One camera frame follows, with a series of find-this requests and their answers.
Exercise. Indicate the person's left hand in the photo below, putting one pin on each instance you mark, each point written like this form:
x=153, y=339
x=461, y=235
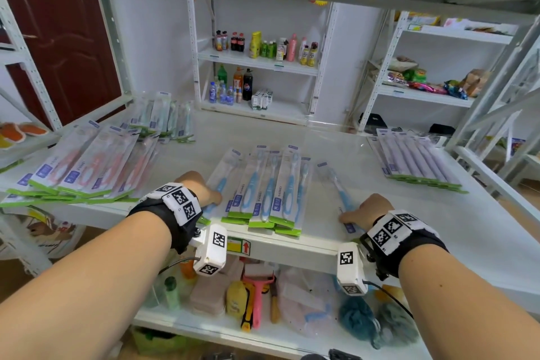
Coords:
x=202, y=191

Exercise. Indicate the person's right hand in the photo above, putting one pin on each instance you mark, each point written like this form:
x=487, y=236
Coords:
x=373, y=210

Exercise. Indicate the blue toothbrush packet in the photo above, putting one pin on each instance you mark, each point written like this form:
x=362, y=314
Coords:
x=219, y=182
x=339, y=191

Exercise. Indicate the white metal shelf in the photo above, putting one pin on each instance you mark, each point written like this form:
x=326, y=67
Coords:
x=401, y=212

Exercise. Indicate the row of purple toothbrush packets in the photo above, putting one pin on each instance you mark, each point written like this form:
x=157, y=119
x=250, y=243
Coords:
x=413, y=157

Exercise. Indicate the row of blue toothbrush packets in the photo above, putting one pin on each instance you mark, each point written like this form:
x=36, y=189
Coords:
x=270, y=186

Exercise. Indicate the row of green toothbrush packets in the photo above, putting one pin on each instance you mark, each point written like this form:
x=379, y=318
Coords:
x=160, y=115

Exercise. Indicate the row of pink toothbrush packets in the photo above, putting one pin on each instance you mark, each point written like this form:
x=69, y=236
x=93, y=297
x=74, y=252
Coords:
x=84, y=165

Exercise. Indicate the person's right forearm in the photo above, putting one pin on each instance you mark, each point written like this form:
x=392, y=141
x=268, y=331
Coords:
x=464, y=309

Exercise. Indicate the person's left forearm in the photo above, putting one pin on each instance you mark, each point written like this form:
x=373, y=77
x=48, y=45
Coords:
x=84, y=288

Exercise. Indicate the green-bordered price label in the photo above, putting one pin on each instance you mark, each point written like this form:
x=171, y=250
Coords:
x=238, y=246

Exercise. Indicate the orange plastic bottle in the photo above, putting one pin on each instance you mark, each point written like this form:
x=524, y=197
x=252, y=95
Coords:
x=187, y=269

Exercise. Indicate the black pouch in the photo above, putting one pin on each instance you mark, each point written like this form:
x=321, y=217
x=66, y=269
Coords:
x=375, y=121

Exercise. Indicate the stack of pink cloths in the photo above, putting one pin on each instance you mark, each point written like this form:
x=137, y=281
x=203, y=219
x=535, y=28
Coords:
x=209, y=294

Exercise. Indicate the small black box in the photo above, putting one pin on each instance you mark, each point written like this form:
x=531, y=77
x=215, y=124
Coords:
x=441, y=129

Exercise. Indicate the small green bottle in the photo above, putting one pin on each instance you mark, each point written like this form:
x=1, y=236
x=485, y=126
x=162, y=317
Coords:
x=171, y=292

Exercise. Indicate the cluster of small white cartons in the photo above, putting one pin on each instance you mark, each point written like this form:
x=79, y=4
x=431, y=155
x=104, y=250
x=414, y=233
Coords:
x=260, y=100

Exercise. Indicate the blue mesh bath sponge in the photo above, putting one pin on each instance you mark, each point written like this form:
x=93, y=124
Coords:
x=356, y=317

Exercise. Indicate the pink plastic scraper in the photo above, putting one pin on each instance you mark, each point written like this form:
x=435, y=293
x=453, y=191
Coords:
x=257, y=288

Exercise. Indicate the yellow plastic bottle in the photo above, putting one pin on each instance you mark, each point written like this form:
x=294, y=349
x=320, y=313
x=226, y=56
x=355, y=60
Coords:
x=236, y=298

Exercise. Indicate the cluster of water and soda bottles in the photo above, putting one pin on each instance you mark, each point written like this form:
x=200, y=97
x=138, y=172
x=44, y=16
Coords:
x=247, y=85

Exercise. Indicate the clear plastic bag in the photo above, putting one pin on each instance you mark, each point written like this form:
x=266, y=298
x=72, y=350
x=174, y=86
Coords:
x=308, y=305

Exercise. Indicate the grey mesh bath sponge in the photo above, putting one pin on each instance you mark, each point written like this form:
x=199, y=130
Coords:
x=396, y=324

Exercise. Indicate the white snack shelving unit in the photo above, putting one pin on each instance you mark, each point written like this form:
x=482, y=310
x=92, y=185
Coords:
x=422, y=96

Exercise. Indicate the pile of snack packets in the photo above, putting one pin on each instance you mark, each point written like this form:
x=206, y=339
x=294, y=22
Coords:
x=415, y=75

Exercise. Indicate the row of colourful bottles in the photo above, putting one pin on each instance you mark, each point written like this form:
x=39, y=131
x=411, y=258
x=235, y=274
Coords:
x=255, y=45

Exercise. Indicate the green bag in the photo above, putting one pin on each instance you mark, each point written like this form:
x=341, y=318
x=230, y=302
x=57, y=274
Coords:
x=156, y=340

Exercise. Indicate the cartoon print bag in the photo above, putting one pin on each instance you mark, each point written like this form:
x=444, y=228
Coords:
x=42, y=231

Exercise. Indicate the yellow and orange shoes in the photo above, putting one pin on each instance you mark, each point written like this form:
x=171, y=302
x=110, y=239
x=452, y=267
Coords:
x=21, y=132

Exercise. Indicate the yellow snack packet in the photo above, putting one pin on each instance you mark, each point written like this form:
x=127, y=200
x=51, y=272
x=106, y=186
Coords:
x=422, y=19

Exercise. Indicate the red-brown wooden door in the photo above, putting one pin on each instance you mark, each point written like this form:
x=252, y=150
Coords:
x=63, y=35

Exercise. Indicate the orange price tag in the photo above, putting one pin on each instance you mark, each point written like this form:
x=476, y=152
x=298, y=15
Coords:
x=318, y=2

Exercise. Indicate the white stationery rack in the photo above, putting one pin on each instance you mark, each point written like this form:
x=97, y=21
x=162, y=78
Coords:
x=27, y=56

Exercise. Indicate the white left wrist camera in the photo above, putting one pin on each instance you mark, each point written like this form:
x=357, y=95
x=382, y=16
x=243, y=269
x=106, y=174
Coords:
x=213, y=254

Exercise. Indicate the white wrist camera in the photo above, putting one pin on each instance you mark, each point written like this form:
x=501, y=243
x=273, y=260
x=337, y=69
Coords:
x=213, y=254
x=350, y=271

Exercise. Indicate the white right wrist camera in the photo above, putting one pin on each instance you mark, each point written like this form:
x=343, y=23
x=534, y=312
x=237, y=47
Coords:
x=350, y=271

